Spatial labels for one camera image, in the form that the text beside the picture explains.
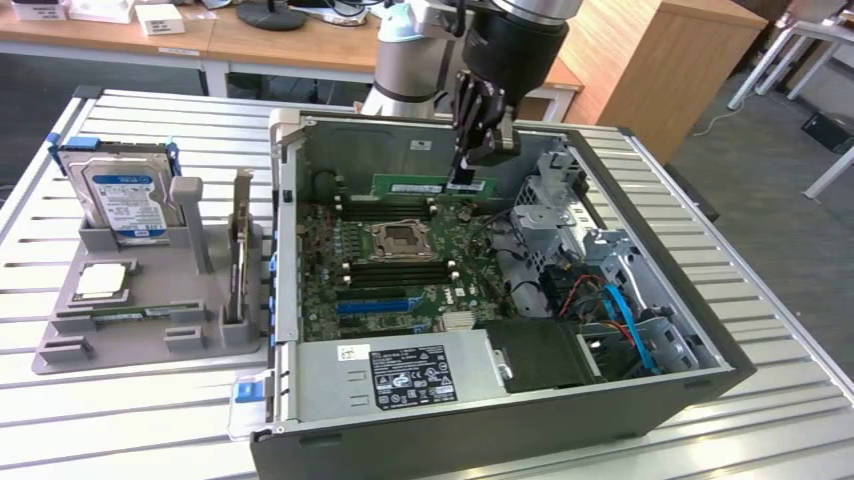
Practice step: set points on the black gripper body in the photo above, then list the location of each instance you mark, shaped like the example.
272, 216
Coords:
515, 50

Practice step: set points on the green RAM stick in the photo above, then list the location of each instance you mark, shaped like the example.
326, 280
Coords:
144, 313
414, 187

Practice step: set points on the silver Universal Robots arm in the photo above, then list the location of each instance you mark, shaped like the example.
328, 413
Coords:
408, 65

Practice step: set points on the black RAM slot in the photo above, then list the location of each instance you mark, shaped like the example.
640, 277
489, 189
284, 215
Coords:
400, 267
401, 281
386, 214
384, 201

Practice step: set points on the wooden cabinet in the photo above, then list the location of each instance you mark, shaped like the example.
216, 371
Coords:
655, 65

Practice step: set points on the green motherboard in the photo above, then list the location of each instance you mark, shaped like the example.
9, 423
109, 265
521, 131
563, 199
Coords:
461, 250

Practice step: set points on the metal CPU socket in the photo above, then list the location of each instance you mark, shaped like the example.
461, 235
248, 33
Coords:
404, 241

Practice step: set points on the metal disk bay cage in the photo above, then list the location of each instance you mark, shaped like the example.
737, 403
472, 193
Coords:
601, 250

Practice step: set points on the black monitor base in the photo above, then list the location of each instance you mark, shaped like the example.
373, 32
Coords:
270, 19

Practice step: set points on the black expansion slot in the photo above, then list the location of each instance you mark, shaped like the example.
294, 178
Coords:
370, 294
374, 332

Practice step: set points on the silver chipset heat sink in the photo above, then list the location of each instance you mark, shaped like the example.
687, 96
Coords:
461, 322

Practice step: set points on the blue expansion slot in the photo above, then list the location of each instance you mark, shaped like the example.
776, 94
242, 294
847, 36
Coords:
373, 307

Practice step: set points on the white metal table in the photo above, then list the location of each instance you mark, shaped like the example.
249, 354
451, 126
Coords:
795, 50

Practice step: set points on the black box on floor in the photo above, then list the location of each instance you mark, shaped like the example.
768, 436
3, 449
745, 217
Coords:
831, 131

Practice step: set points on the white table leg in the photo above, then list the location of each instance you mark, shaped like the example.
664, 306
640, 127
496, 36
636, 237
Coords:
828, 175

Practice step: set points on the white box with label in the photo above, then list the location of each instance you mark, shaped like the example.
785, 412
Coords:
160, 20

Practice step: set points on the grey power supply unit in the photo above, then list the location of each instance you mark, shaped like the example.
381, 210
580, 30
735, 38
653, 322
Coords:
328, 385

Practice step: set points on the grey parts rack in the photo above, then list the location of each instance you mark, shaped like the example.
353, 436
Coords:
148, 285

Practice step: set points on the white cardboard box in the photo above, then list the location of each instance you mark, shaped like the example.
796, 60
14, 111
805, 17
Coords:
104, 10
42, 9

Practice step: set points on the open black PC case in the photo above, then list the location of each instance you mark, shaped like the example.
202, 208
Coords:
428, 440

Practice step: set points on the blue case latch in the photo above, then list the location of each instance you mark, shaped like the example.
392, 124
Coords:
246, 392

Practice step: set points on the silver CPU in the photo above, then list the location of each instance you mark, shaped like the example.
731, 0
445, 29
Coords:
102, 281

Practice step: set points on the wooden desk with white frame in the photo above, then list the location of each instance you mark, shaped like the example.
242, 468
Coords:
268, 47

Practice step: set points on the graphics card with metal bracket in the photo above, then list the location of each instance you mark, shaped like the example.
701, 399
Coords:
240, 250

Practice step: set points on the hard disk with blue bracket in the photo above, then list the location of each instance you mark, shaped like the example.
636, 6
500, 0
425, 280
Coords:
128, 195

